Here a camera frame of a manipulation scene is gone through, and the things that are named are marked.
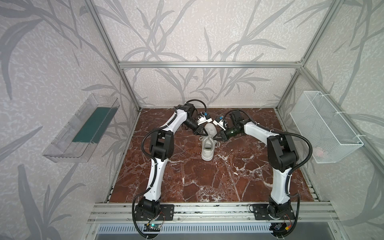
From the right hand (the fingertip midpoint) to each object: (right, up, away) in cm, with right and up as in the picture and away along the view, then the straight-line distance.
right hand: (214, 134), depth 93 cm
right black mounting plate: (+21, -37, -20) cm, 47 cm away
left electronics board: (-32, -43, -22) cm, 58 cm away
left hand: (-5, +3, 0) cm, 5 cm away
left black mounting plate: (-26, -38, -19) cm, 50 cm away
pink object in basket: (+50, -7, -21) cm, 55 cm away
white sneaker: (-4, -5, -2) cm, 6 cm away
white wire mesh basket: (+46, +2, -32) cm, 56 cm away
